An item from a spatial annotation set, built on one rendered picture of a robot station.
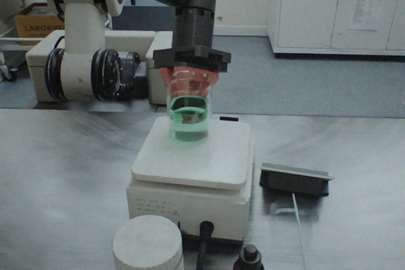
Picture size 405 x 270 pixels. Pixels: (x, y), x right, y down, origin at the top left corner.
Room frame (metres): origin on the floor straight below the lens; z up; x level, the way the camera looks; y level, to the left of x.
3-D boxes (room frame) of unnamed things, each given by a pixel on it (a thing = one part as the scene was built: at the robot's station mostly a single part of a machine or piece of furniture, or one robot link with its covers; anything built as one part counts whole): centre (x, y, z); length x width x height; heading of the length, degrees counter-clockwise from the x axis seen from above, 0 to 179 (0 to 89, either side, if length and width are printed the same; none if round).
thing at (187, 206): (0.38, 0.00, 0.79); 0.22 x 0.13 x 0.08; 171
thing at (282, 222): (0.32, -0.10, 0.76); 0.06 x 0.06 x 0.02
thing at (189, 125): (0.38, 0.01, 0.87); 0.06 x 0.05 x 0.08; 110
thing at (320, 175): (0.40, -0.12, 0.77); 0.09 x 0.06 x 0.04; 76
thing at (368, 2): (2.68, -1.15, 0.40); 0.24 x 0.01 x 0.30; 87
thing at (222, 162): (0.36, 0.01, 0.83); 0.12 x 0.12 x 0.01; 81
